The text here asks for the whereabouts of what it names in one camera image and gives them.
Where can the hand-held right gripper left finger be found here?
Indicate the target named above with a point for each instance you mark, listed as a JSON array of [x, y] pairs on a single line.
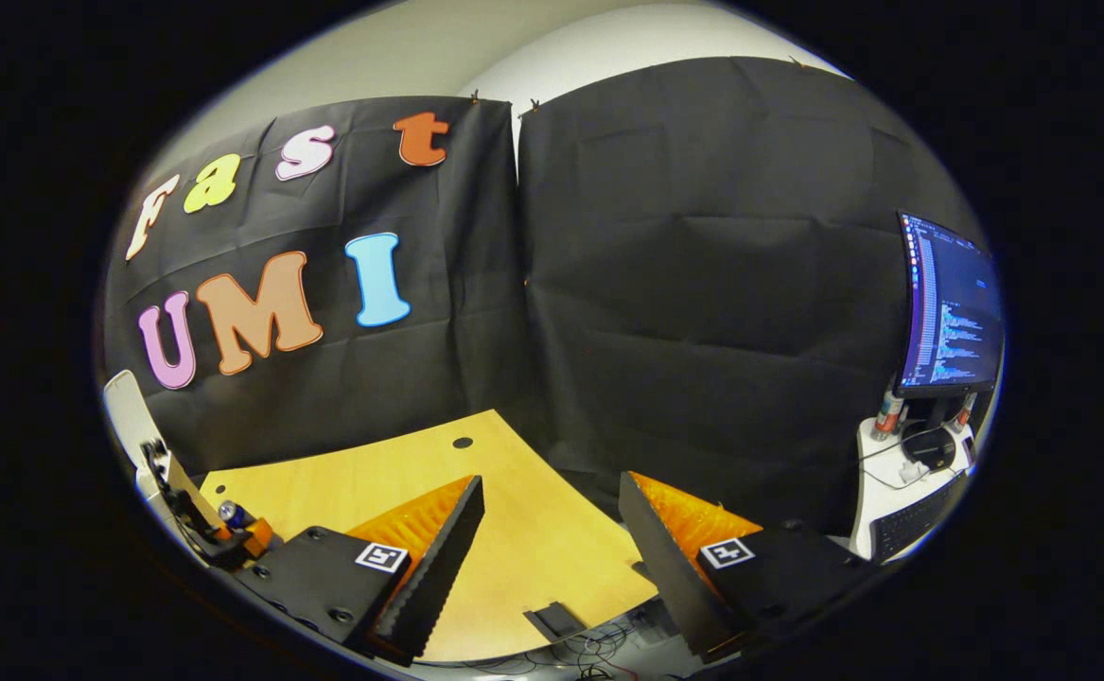
[[438, 567]]

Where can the computer monitor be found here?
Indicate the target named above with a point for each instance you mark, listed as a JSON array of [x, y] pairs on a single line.
[[954, 312]]

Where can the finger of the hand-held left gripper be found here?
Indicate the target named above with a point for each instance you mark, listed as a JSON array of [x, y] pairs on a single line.
[[256, 537]]

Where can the black backdrop cloth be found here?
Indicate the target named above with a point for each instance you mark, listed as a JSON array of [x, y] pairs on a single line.
[[703, 331]]

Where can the white side table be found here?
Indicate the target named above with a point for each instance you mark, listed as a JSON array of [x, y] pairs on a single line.
[[878, 492]]

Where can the black keyboard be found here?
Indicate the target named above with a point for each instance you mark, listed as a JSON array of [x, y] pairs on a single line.
[[920, 518]]

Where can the black monitor stand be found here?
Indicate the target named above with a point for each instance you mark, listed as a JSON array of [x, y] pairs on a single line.
[[930, 445]]

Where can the blue pop can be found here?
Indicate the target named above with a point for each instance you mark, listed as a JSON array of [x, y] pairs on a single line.
[[233, 515]]

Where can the wooden desktop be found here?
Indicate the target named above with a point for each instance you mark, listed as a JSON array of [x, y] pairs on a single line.
[[514, 530]]

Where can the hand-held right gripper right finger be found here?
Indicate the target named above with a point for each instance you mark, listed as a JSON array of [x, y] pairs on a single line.
[[665, 567]]

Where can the white desktop garbage bin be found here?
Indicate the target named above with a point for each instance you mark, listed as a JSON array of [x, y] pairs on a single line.
[[131, 416]]

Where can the black desk bracket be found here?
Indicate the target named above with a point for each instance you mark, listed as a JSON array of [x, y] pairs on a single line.
[[556, 622]]

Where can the small bottle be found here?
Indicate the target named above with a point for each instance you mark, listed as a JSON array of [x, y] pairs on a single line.
[[964, 413], [887, 416]]

